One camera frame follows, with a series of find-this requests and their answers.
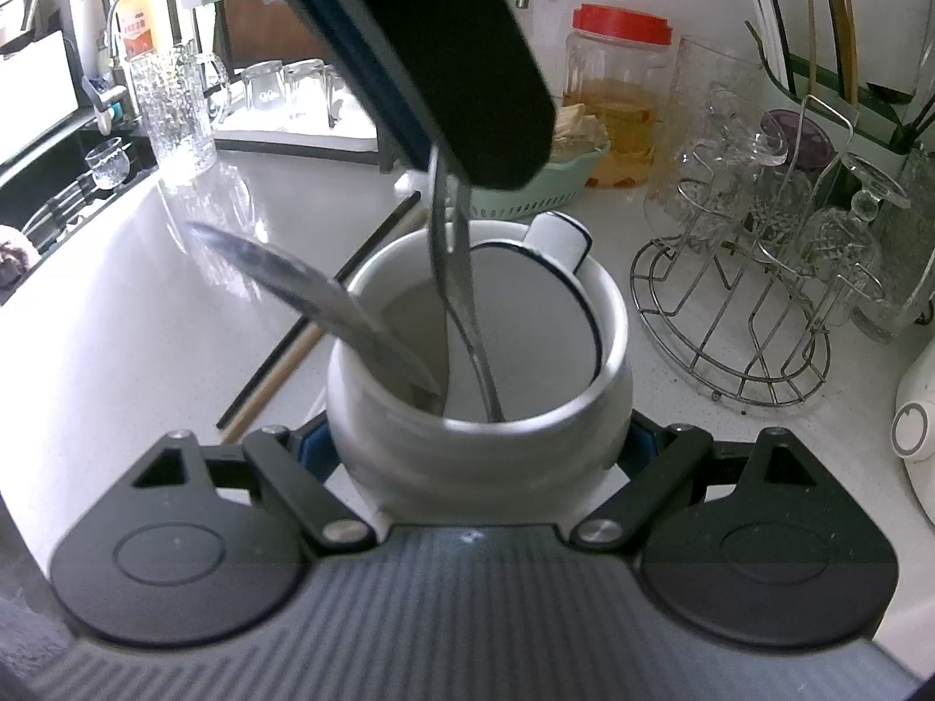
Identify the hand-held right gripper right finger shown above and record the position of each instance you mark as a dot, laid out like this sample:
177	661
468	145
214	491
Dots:
641	449

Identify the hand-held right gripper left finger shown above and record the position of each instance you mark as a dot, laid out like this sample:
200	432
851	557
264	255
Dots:
314	449

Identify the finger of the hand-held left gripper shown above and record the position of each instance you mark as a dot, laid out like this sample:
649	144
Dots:
467	73
376	87

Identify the wooden chopstick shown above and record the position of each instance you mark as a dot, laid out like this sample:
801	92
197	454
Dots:
281	380

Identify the black chopstick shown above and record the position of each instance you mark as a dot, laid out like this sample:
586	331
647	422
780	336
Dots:
257	382

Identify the large metal spoon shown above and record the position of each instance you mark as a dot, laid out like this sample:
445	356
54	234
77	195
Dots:
321	299

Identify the white ceramic utensil holder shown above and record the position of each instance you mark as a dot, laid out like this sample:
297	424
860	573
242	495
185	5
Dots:
475	467

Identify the white ceramic spoon black rim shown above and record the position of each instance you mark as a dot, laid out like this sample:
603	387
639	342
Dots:
559	234
533	328

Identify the slim metal spoon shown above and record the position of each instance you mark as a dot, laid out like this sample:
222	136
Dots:
460	307

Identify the clear drinking glass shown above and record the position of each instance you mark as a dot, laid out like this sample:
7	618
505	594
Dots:
303	91
263	87
340	95

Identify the black metal shelf rack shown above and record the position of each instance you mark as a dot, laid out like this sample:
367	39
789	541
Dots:
386	153

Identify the white drain tray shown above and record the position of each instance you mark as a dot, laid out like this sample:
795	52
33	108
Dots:
292	135

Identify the brown wooden board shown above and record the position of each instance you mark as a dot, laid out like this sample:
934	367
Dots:
270	33

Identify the pile of thin wooden sticks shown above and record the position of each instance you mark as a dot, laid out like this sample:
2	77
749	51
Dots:
577	135

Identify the green plastic basket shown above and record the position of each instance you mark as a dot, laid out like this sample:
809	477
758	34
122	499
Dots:
540	193

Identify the red lid plastic jar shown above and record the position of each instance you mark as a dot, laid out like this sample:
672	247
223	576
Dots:
621	73

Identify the patterned glass mug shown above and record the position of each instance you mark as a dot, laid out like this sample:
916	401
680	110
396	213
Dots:
172	117

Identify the tall clear glass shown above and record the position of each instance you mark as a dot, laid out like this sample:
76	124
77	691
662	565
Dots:
694	102

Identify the orange bottle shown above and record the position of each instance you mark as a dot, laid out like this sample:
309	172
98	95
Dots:
142	25

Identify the crystal stem glass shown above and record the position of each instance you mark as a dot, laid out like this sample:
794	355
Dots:
840	248
738	131

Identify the small glass goblet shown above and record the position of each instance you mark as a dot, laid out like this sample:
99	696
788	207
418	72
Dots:
109	164

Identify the purple cup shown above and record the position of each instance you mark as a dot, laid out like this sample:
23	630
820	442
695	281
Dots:
792	135

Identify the black sink rack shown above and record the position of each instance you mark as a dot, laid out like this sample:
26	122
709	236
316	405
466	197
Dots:
66	208

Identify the patterned glass pitcher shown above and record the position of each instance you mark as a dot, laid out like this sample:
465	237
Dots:
906	234

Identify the grey fuzzy sponge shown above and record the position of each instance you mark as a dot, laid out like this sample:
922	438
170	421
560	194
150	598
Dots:
16	255

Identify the green chopstick drainer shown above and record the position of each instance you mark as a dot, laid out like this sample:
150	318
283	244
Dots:
876	120

